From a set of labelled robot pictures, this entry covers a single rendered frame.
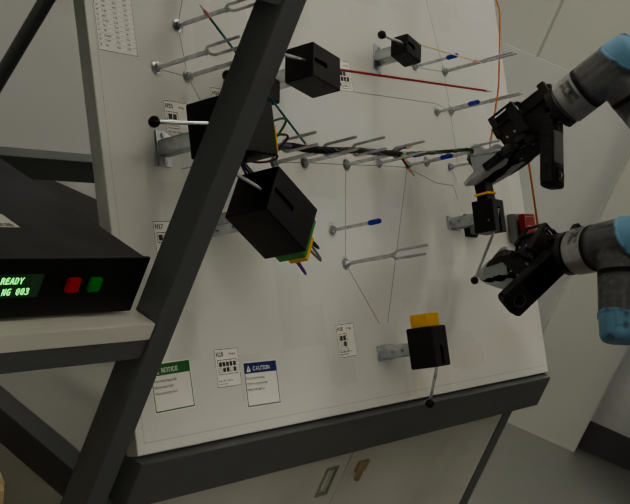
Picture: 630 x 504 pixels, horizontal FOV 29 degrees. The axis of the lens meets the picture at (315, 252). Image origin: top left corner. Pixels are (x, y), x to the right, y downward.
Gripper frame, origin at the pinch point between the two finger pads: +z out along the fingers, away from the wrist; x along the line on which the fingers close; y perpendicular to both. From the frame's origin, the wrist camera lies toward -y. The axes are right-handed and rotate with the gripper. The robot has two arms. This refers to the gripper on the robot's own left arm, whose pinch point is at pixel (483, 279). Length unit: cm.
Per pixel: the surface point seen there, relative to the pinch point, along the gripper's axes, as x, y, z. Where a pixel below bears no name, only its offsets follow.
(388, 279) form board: 17.0, -17.1, -3.9
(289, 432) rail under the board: 22, -53, -15
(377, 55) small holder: 41.1, 11.3, -3.6
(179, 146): 61, -41, -25
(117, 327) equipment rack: 58, -71, -42
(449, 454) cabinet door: -25.4, -16.8, 20.9
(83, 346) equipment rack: 59, -75, -42
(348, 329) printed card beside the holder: 20.2, -31.5, -8.5
